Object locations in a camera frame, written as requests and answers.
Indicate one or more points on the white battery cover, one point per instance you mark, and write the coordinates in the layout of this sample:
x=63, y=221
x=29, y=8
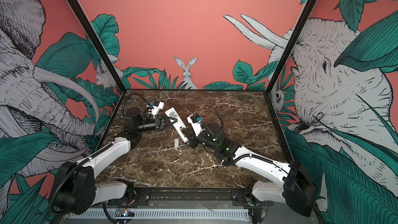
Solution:
x=176, y=143

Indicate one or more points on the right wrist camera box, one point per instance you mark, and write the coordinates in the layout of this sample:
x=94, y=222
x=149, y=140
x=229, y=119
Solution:
x=196, y=121

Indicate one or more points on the white remote control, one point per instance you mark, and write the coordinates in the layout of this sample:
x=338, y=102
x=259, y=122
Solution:
x=177, y=125

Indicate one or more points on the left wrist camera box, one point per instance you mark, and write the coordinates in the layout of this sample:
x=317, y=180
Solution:
x=155, y=107

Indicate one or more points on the left black frame post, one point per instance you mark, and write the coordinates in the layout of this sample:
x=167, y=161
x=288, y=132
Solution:
x=94, y=38

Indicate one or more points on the black frame post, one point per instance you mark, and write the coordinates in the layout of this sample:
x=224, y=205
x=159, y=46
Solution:
x=307, y=10
x=94, y=38

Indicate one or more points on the right black frame post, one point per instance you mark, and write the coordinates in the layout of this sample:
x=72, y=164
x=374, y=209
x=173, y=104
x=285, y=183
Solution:
x=307, y=10

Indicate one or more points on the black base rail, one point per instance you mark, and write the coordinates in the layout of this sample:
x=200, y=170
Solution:
x=253, y=195

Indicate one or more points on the white slotted cable duct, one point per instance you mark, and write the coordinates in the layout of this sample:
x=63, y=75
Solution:
x=193, y=213

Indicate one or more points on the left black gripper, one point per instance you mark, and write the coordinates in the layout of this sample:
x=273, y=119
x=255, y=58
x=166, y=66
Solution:
x=159, y=123

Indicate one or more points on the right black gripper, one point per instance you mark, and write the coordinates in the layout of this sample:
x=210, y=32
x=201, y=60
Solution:
x=195, y=141

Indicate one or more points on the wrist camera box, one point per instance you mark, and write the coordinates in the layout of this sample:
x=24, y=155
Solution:
x=196, y=121
x=155, y=107

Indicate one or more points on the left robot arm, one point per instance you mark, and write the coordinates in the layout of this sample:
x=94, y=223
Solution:
x=75, y=190

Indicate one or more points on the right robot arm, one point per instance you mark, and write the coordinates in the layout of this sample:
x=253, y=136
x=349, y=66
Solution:
x=295, y=185

